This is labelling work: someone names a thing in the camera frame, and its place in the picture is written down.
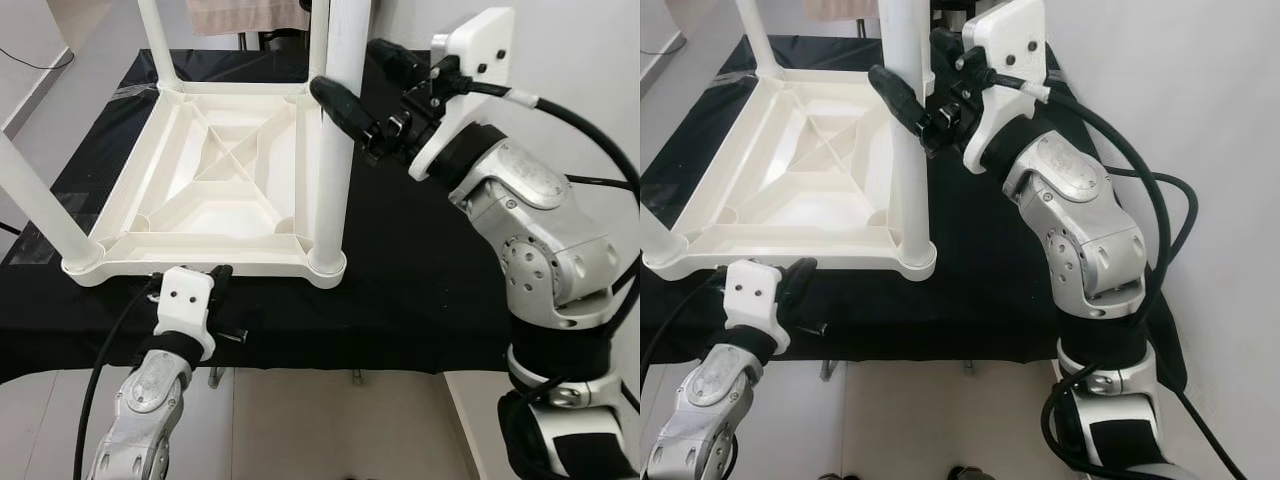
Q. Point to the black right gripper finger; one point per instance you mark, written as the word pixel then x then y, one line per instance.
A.
pixel 903 102
pixel 955 55
pixel 348 108
pixel 400 65

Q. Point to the white plastic table top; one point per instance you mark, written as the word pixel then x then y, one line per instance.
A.
pixel 800 205
pixel 215 215

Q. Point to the grey robot left leg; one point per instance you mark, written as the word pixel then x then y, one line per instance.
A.
pixel 840 476

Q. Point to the grey robot leg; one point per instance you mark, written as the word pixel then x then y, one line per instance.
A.
pixel 840 476
pixel 968 474

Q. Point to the black tablecloth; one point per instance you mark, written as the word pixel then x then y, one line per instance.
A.
pixel 1000 280
pixel 420 280

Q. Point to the clear tape strip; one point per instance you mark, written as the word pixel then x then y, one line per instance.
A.
pixel 135 90
pixel 735 78

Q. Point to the clear tape cross patch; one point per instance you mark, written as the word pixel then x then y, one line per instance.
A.
pixel 35 235

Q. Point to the grey robot right leg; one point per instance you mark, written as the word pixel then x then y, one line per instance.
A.
pixel 968 474

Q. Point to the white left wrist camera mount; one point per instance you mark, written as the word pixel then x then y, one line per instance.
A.
pixel 185 295
pixel 752 288

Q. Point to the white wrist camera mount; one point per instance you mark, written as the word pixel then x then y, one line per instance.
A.
pixel 752 288
pixel 480 40
pixel 1015 30
pixel 185 295

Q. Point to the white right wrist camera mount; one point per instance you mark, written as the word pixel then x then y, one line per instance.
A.
pixel 1015 30
pixel 480 40

